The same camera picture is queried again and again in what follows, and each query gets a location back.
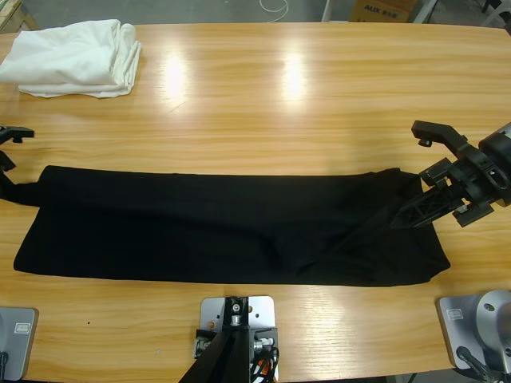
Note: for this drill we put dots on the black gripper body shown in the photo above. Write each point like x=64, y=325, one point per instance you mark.
x=5, y=167
x=475, y=183

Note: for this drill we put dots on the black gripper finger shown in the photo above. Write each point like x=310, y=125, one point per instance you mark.
x=423, y=211
x=24, y=193

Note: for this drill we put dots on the black Unitree polo shirt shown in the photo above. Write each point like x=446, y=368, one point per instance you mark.
x=219, y=231

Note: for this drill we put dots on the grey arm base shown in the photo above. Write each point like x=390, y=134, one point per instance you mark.
x=455, y=323
x=20, y=347

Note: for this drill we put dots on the white folded cloth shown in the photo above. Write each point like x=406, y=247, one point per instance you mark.
x=68, y=60

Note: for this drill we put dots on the wooden pallet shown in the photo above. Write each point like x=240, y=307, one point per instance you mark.
x=14, y=16

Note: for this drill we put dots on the grey metal leg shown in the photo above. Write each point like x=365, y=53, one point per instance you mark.
x=423, y=10

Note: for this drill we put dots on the AUX cardboard box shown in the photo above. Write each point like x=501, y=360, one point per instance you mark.
x=379, y=10

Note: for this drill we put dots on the silver connector plug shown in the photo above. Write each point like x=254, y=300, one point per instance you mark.
x=263, y=344
x=201, y=346

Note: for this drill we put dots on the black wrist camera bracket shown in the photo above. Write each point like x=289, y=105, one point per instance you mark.
x=16, y=133
x=443, y=135

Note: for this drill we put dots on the white mount block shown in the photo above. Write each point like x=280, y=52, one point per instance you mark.
x=263, y=315

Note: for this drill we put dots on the white upright post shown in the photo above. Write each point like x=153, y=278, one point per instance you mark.
x=326, y=10

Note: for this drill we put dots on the dark camera post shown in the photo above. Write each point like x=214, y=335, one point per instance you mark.
x=215, y=367

